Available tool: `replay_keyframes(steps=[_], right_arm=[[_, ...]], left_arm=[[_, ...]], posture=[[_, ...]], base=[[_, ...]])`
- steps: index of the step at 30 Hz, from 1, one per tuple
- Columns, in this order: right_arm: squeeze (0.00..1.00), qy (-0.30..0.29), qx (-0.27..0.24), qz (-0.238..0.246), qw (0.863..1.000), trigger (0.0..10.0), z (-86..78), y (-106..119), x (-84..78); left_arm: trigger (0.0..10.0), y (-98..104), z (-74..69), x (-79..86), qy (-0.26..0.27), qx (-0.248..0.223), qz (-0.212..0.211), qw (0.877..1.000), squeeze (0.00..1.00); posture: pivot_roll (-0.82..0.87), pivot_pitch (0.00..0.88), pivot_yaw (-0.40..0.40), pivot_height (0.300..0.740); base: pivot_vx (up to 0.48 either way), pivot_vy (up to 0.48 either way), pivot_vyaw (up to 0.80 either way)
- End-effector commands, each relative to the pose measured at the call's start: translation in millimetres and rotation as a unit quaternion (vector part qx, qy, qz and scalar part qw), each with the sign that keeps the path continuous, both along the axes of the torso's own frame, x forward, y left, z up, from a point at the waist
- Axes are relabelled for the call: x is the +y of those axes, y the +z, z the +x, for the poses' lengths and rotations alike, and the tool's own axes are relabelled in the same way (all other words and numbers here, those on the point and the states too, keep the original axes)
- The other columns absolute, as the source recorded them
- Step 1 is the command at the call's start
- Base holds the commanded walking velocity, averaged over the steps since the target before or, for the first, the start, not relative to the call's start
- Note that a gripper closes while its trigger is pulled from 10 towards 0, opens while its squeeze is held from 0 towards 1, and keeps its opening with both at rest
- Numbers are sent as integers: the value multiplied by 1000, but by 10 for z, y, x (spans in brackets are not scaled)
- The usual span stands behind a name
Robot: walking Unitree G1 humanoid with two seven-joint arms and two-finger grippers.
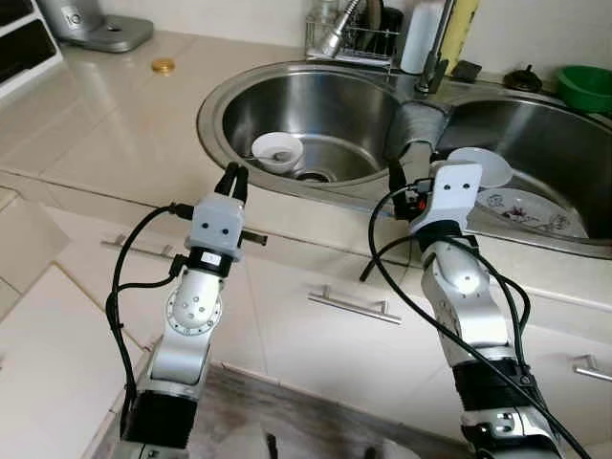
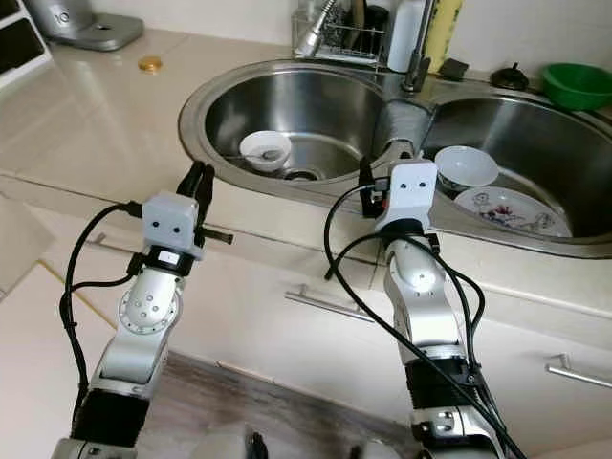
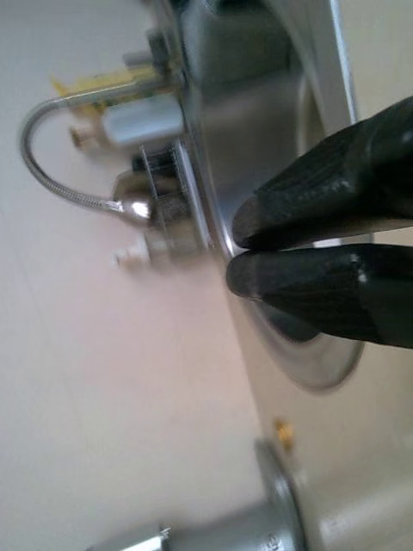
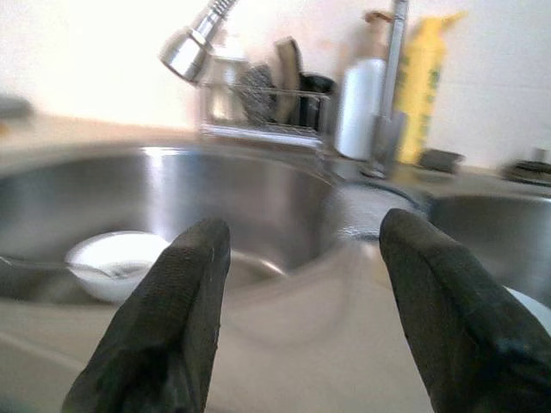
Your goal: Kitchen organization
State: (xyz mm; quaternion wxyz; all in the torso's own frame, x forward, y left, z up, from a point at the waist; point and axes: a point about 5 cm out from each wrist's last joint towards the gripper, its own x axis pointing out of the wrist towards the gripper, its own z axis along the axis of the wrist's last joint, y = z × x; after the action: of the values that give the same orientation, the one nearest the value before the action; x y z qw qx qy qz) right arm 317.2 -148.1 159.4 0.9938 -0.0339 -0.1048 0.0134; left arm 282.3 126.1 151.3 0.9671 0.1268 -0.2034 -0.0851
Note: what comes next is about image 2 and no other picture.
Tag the chrome sprayer head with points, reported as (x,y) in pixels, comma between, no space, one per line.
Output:
(317,40)

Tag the gold round lid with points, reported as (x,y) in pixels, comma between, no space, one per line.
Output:
(150,64)

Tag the white porcelain bowl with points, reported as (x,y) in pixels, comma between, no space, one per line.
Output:
(469,164)

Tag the small black block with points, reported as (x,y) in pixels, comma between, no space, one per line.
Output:
(453,69)

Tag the grey right robot leg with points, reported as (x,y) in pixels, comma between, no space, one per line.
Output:
(378,452)

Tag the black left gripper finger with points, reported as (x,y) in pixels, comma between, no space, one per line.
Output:
(192,178)
(207,178)

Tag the grey left robot leg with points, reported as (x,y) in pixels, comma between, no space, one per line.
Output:
(234,448)

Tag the white floral plate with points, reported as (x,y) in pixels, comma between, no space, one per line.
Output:
(512,212)

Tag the black sink stopper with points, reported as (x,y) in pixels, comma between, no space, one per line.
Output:
(510,78)

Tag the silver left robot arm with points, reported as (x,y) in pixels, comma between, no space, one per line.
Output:
(148,308)

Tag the yellow bottle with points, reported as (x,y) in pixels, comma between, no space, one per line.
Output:
(445,33)

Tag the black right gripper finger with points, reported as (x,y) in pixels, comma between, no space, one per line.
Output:
(367,172)

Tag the grey appliance base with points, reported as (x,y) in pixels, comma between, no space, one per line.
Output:
(100,33)

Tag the grey robot leg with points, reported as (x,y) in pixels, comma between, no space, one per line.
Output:
(234,448)
(378,452)

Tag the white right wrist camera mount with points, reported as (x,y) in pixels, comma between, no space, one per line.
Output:
(409,196)

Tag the metal sink faucet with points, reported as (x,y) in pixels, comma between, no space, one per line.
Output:
(418,69)

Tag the white bottle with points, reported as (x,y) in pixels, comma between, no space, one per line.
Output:
(404,38)

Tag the green plastic bowl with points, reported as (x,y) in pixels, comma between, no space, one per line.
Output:
(579,88)

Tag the small white bowl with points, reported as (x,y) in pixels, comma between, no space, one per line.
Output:
(275,164)

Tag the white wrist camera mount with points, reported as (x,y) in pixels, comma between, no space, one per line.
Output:
(409,196)
(170,222)

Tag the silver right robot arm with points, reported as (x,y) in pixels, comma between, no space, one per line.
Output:
(426,306)

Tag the white appliance with black panels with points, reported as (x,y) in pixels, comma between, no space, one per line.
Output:
(19,48)

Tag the white kitchen base cabinet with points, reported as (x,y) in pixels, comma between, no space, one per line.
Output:
(277,335)

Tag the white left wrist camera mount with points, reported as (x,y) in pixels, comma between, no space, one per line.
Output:
(170,222)

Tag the stainless steel double sink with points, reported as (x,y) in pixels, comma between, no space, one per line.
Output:
(296,105)

